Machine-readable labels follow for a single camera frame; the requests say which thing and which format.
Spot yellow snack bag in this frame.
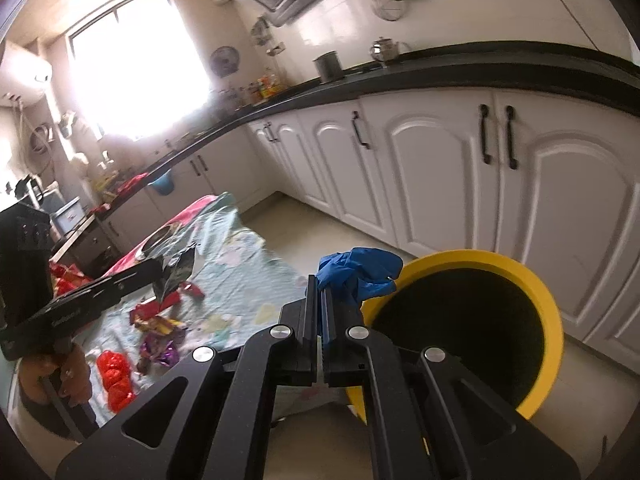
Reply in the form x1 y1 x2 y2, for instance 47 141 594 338
131 307 188 343

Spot wall utensil rack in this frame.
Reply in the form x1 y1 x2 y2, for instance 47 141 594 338
250 15 286 56

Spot dark snack wrapper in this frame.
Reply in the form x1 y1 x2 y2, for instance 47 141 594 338
152 245 201 306

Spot black kitchen countertop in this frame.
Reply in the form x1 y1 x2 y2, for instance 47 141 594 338
95 40 640 221

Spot round metal pan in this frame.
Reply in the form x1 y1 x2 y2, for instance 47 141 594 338
142 227 176 253

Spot person's left hand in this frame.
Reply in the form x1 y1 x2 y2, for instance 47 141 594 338
20 344 93 411

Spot yellow trash bin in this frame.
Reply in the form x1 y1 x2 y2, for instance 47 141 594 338
347 250 565 423

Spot white kitchen cabinets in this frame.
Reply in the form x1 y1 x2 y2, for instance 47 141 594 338
100 87 640 376

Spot blue hanging basin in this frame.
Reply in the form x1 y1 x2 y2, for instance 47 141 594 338
148 172 176 196

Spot red cloth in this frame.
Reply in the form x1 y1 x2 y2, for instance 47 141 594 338
115 172 151 193

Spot wire strainer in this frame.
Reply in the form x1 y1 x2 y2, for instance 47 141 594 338
371 0 407 22

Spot group of seasoning bottles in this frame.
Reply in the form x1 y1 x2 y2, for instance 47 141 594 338
247 72 283 101

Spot purple candy wrapper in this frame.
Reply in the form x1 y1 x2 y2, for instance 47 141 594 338
140 337 180 371

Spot printed light blue blanket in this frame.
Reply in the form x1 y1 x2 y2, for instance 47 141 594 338
15 192 351 428

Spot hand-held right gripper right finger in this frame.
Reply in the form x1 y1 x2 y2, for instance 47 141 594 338
320 285 582 480

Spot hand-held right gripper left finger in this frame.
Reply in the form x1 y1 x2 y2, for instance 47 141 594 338
55 275 321 480

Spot red floral pillow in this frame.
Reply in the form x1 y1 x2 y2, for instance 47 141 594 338
50 262 93 296

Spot round wall fan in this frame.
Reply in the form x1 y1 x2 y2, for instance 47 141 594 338
210 46 240 79

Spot red plastic bag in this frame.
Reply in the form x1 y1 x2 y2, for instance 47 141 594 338
96 351 136 413

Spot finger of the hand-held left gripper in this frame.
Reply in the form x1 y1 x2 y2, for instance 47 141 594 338
90 259 168 309

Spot metal kettle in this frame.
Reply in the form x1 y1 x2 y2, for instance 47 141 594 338
369 36 401 66

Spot white water heater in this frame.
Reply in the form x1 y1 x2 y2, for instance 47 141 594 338
0 40 55 106

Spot bright window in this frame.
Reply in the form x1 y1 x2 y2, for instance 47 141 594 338
67 0 213 141

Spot metal pot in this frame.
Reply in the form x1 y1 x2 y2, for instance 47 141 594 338
313 51 346 84

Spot light blue plastic box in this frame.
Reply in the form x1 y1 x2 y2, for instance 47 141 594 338
50 196 83 233

